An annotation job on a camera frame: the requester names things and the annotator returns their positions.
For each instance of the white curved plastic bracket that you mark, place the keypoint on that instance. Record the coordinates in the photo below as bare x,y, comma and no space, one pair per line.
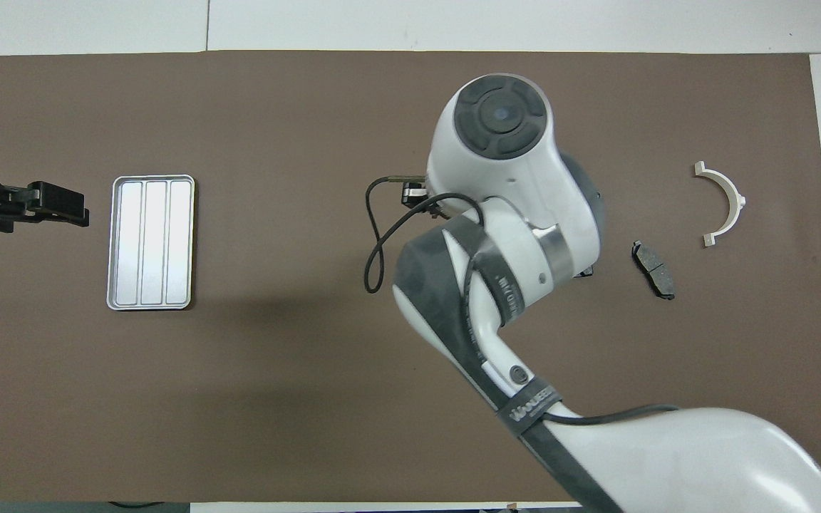
735,203

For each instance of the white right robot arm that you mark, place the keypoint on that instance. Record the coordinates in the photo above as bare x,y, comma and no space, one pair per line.
510,178

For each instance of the brown table mat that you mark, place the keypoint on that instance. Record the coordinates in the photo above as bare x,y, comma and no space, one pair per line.
275,399

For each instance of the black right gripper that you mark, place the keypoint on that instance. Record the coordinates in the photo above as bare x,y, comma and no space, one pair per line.
414,194

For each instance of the silver metal tray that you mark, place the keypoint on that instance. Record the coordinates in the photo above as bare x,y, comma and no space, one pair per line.
150,242

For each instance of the dark curved brake pad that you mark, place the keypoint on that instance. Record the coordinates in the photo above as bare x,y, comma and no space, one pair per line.
653,269

